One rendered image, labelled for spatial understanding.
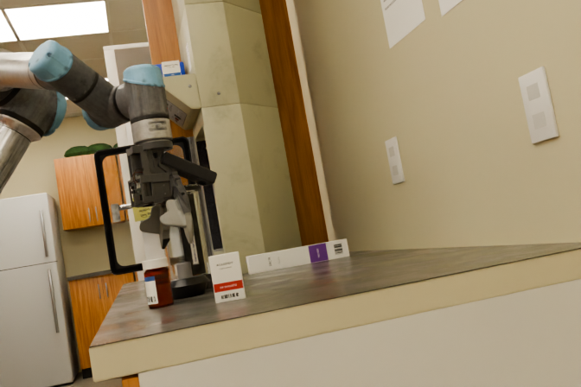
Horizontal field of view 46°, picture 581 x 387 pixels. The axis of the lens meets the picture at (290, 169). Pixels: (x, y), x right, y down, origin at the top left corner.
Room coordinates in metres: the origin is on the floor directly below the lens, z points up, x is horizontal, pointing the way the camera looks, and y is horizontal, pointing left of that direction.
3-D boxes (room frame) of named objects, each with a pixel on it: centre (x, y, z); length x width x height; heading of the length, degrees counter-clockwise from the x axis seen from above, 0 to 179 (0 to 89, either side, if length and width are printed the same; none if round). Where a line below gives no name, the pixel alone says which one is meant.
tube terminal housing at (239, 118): (2.04, 0.13, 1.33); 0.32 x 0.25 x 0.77; 14
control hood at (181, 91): (1.99, 0.31, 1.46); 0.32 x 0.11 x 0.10; 14
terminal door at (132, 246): (2.14, 0.46, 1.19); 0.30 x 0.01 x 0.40; 94
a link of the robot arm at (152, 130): (1.29, 0.25, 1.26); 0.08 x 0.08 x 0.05
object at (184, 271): (1.32, 0.24, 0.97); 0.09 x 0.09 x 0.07
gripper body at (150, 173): (1.29, 0.26, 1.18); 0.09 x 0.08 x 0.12; 123
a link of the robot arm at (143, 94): (1.30, 0.26, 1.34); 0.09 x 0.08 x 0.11; 55
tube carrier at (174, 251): (1.49, 0.26, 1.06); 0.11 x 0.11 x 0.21
